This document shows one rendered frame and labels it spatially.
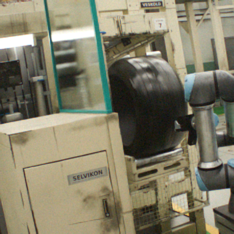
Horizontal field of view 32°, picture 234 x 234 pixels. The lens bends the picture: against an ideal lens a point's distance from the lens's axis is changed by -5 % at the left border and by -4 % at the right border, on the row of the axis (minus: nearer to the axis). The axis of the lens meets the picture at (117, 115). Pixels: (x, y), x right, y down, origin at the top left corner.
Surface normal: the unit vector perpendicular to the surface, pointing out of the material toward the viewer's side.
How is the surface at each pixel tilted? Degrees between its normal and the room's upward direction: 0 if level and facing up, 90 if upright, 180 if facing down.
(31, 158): 90
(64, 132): 90
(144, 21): 90
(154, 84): 64
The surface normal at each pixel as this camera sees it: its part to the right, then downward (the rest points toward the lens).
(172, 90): 0.37, -0.24
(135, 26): 0.43, 0.02
